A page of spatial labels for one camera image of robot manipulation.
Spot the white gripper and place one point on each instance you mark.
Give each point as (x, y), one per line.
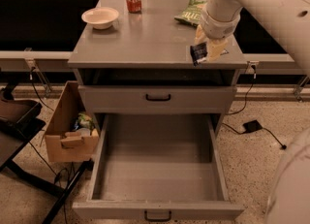
(217, 27)

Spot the dark blue rxbar wrapper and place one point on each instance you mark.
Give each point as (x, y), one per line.
(198, 53)

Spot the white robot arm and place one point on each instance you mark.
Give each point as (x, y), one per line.
(288, 22)

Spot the grey drawer cabinet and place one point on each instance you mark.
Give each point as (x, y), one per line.
(150, 49)

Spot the green kettle chips bag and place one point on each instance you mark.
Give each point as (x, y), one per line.
(191, 15)

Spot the black power adapter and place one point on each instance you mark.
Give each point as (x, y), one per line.
(252, 126)

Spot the white bowl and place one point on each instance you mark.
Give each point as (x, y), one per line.
(100, 18)

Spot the snack items in box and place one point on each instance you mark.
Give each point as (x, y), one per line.
(84, 125)

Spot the cardboard box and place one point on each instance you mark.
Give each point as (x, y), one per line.
(62, 143)

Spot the black table with tray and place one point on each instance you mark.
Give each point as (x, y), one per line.
(19, 124)

